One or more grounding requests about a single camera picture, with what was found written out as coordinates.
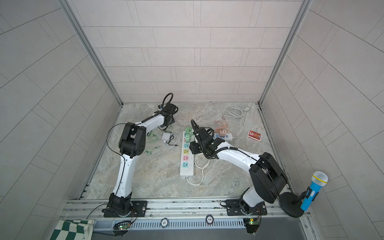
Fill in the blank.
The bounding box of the white power strip cord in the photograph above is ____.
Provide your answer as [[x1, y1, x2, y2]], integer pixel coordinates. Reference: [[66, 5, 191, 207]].
[[185, 152, 211, 186]]

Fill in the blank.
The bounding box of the aluminium mounting rail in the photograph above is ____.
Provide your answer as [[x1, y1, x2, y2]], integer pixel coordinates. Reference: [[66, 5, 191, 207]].
[[59, 196, 307, 221]]

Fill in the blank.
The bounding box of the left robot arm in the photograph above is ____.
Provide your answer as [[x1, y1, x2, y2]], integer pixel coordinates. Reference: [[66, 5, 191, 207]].
[[102, 93, 178, 218]]

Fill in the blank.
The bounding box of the pink charging cable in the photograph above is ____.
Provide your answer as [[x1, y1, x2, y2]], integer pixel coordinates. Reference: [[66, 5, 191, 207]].
[[214, 116, 232, 130]]

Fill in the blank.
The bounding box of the white cable bundle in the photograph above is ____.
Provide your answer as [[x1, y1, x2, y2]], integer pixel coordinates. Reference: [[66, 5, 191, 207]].
[[221, 105, 250, 139]]

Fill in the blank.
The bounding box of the blue toy microphone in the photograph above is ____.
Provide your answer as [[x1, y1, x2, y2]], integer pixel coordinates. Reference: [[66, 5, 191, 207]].
[[301, 171, 328, 211]]

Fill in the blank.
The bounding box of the long multicolour power strip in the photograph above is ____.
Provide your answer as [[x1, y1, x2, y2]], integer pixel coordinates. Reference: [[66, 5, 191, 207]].
[[180, 131, 194, 179]]

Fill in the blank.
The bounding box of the green checkered cloth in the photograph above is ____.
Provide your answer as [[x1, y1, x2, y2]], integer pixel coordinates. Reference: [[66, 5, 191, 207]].
[[50, 220, 95, 240]]

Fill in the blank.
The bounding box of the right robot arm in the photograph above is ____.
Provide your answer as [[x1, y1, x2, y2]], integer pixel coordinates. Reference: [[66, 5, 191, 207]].
[[190, 120, 288, 215]]

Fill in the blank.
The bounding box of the black round microphone stand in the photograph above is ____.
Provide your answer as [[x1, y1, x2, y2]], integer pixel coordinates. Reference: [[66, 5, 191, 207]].
[[279, 192, 308, 218]]

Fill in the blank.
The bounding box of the red card box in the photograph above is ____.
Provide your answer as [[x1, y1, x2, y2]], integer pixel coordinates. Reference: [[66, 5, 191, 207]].
[[247, 130, 262, 142]]

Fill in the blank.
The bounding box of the pink charger plug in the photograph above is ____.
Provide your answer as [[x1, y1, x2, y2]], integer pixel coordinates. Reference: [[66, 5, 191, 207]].
[[216, 129, 227, 138]]

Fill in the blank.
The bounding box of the short blue power strip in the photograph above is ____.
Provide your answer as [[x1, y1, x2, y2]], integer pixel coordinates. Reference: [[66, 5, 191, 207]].
[[213, 133, 233, 142]]

